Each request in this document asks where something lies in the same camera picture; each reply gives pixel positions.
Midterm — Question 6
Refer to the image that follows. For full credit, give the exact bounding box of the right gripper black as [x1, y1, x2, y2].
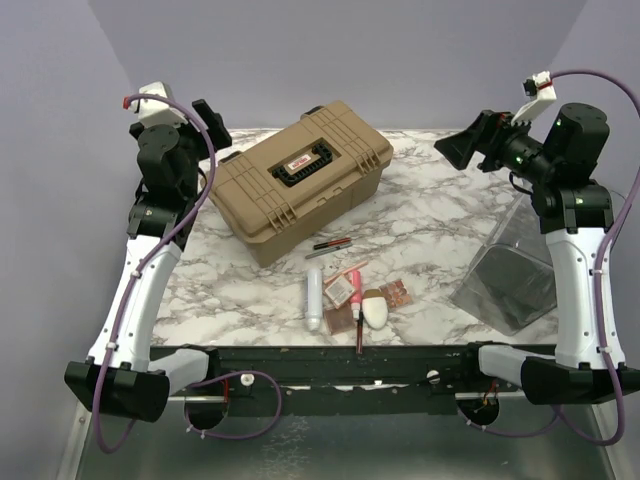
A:
[436, 108, 560, 184]

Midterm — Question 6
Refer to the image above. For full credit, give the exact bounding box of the tan plastic toolbox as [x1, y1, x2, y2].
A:
[209, 101, 394, 267]

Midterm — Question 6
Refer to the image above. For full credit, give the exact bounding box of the clear acrylic makeup organizer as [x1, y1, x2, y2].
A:
[450, 194, 556, 336]

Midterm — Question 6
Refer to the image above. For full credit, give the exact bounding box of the white spray bottle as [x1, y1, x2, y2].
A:
[305, 268, 323, 331]

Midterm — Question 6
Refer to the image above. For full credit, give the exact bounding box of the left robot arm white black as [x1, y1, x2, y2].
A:
[64, 94, 232, 422]

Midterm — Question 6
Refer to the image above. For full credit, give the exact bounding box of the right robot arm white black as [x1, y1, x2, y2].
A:
[435, 103, 639, 405]

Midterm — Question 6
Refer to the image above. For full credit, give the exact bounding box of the pale pink makeup stick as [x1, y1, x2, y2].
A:
[324, 260, 369, 285]

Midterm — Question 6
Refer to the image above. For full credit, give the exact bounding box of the red lip gloss tube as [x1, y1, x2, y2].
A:
[313, 237, 351, 251]

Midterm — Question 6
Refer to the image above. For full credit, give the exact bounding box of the houndstooth patterned eyeliner pen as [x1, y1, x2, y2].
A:
[304, 242, 352, 260]

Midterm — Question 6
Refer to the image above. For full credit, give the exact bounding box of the orange eyeshadow palette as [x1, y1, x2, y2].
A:
[379, 279, 413, 310]

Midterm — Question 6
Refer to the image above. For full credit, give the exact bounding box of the pink tube with white cap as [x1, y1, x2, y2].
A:
[349, 270, 362, 321]

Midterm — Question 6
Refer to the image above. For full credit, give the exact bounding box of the white egg-shaped sponge case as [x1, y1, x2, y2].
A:
[361, 289, 389, 330]

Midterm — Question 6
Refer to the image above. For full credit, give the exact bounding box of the labelled compact box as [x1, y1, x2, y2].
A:
[324, 276, 354, 308]

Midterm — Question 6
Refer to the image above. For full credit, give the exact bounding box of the dark red lip pencil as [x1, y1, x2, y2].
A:
[356, 310, 364, 355]

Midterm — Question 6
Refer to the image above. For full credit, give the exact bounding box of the rose gold clear compact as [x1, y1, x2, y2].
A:
[324, 304, 356, 335]

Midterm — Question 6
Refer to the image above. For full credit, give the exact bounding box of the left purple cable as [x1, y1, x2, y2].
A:
[92, 93, 218, 454]

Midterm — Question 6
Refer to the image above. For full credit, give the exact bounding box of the purple cable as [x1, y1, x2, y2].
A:
[457, 69, 640, 447]
[92, 93, 218, 454]

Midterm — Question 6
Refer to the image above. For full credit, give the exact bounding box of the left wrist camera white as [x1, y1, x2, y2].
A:
[123, 81, 188, 128]

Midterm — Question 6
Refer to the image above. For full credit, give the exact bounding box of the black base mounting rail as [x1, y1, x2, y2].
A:
[149, 342, 531, 417]

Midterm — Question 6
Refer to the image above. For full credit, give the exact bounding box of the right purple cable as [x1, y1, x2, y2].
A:
[457, 69, 640, 447]

